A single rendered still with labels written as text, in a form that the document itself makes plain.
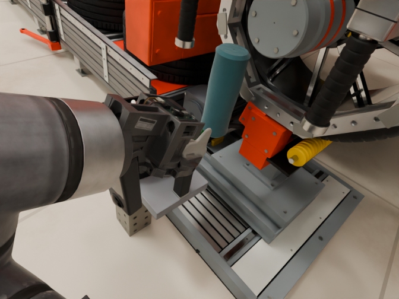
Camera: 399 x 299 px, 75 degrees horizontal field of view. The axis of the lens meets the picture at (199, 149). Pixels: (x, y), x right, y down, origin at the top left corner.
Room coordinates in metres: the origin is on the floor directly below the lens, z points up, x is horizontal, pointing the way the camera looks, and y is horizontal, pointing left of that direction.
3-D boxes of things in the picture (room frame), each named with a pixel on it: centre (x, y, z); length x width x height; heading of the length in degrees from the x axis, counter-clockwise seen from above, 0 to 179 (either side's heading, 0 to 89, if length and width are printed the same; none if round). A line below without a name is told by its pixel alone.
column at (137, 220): (0.55, 0.20, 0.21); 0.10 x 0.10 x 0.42; 51
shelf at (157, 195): (0.53, 0.18, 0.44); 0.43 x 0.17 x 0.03; 51
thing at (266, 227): (0.83, -0.26, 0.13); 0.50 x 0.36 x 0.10; 51
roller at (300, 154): (0.66, -0.35, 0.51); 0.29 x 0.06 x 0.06; 141
